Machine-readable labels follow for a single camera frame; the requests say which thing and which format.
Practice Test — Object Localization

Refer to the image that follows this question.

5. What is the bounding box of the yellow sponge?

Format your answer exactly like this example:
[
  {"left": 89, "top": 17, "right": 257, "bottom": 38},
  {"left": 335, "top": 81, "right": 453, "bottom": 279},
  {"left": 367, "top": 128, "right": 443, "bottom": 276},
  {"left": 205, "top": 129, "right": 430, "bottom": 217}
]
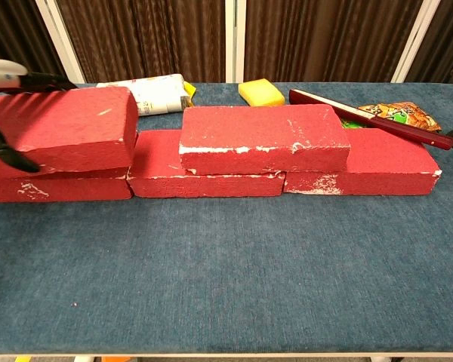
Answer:
[{"left": 237, "top": 78, "right": 287, "bottom": 108}]

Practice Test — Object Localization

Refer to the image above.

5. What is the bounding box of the red foam brick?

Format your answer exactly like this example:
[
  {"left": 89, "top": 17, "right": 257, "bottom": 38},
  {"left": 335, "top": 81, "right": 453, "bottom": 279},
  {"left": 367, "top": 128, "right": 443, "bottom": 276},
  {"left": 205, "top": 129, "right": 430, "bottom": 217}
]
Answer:
[
  {"left": 0, "top": 164, "right": 134, "bottom": 204},
  {"left": 178, "top": 104, "right": 353, "bottom": 176},
  {"left": 0, "top": 86, "right": 139, "bottom": 179},
  {"left": 125, "top": 128, "right": 287, "bottom": 199},
  {"left": 282, "top": 127, "right": 443, "bottom": 197}
]

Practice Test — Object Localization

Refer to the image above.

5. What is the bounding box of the blue table cloth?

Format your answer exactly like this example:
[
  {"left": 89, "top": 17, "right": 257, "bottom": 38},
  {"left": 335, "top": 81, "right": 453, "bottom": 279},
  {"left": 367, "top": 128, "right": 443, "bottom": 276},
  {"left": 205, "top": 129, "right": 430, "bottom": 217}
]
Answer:
[{"left": 0, "top": 81, "right": 453, "bottom": 356}]

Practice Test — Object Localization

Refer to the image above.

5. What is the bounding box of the orange green snack bag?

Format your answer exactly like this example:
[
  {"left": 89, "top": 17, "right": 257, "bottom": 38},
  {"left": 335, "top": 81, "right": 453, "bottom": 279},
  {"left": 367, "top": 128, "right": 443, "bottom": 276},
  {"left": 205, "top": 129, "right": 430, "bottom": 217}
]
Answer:
[{"left": 338, "top": 101, "right": 443, "bottom": 133}]

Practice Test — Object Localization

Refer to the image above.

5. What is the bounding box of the left black-fingered robot hand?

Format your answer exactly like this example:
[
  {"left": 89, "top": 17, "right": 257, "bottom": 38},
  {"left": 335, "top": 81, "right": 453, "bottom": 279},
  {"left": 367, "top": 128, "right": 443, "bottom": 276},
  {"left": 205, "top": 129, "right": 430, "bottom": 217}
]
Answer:
[{"left": 0, "top": 58, "right": 79, "bottom": 174}]

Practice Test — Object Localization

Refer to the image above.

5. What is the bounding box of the white partition post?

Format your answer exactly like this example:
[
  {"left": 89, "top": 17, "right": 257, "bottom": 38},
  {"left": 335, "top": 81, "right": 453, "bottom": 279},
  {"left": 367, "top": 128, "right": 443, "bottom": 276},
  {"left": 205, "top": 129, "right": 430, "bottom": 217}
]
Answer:
[
  {"left": 390, "top": 0, "right": 443, "bottom": 84},
  {"left": 223, "top": 0, "right": 248, "bottom": 84},
  {"left": 34, "top": 0, "right": 86, "bottom": 84}
]

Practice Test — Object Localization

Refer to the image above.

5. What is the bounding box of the white tissue pack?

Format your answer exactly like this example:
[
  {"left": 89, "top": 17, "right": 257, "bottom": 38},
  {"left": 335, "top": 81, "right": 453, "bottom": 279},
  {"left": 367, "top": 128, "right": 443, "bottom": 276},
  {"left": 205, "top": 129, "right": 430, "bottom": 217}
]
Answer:
[{"left": 97, "top": 73, "right": 194, "bottom": 118}]

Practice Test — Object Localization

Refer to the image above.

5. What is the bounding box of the brown pleated curtain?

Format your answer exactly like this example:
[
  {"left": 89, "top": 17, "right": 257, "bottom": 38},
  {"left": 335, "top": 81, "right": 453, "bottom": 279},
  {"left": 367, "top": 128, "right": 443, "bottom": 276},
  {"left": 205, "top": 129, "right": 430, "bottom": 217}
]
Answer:
[
  {"left": 0, "top": 0, "right": 67, "bottom": 92},
  {"left": 405, "top": 0, "right": 453, "bottom": 84},
  {"left": 55, "top": 0, "right": 228, "bottom": 84},
  {"left": 243, "top": 0, "right": 424, "bottom": 84}
]

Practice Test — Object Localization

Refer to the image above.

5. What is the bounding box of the dark red folded fan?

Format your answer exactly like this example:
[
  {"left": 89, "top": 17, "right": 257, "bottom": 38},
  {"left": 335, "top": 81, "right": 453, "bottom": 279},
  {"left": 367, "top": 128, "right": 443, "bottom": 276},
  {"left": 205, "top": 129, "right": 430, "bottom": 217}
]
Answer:
[{"left": 288, "top": 88, "right": 453, "bottom": 152}]

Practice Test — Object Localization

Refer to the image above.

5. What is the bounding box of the yellow flat packet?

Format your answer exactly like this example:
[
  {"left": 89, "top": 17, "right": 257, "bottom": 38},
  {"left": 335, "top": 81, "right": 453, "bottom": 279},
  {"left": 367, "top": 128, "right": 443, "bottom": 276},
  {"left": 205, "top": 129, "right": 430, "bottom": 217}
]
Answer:
[{"left": 182, "top": 80, "right": 197, "bottom": 107}]

